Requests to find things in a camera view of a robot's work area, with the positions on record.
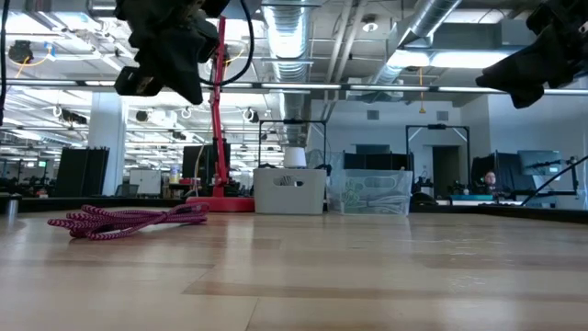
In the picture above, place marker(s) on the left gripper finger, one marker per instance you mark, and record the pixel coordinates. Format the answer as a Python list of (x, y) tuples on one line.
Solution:
[(209, 43), (174, 64)]

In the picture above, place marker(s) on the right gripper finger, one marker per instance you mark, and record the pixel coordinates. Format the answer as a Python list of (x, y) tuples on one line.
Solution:
[(519, 80)]

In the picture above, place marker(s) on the red desk lamp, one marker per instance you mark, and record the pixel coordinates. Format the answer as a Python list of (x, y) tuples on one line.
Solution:
[(219, 133)]

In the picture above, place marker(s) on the white pillar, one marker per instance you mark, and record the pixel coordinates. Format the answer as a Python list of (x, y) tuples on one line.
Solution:
[(106, 138)]

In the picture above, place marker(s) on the person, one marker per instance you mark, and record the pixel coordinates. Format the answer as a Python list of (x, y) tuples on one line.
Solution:
[(490, 178)]

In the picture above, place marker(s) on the black monitor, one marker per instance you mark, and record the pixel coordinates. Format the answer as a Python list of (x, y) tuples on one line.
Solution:
[(197, 165)]

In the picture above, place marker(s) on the black cabinet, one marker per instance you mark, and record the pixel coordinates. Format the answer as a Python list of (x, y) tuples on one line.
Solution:
[(82, 172)]

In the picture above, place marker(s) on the white cylinder device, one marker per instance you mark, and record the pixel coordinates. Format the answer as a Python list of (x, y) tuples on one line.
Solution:
[(295, 157)]

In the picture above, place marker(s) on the clear plastic bin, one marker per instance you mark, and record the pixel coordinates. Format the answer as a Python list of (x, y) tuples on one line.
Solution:
[(275, 200), (395, 184)]

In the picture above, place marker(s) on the left clear plastic bin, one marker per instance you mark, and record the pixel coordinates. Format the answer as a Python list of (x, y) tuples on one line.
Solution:
[(275, 200)]

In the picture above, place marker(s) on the silver air duct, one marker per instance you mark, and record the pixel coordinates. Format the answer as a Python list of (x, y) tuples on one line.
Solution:
[(427, 18), (287, 37)]

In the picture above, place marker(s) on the grey wall monitor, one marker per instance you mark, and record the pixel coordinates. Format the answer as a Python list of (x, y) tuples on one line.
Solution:
[(539, 162)]

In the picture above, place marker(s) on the black rig frame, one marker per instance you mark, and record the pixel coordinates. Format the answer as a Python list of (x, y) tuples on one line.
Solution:
[(294, 122), (436, 126)]

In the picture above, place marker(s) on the black aluminium table frame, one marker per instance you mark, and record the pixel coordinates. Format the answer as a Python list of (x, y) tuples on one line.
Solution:
[(115, 202)]

